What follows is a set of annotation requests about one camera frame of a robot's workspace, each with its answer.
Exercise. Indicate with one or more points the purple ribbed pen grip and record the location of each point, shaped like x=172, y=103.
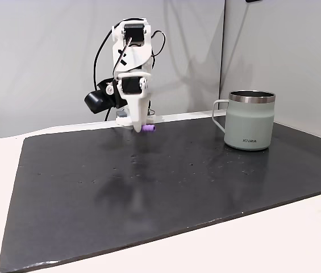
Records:
x=150, y=128

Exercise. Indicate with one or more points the black table mat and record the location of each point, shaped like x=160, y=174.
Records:
x=137, y=204

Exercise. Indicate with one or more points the grey-green steel mug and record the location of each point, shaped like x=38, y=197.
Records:
x=246, y=125

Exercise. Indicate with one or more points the black camera box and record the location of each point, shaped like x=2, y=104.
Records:
x=97, y=99

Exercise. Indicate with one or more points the black wall-mounted object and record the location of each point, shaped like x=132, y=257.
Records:
x=253, y=0

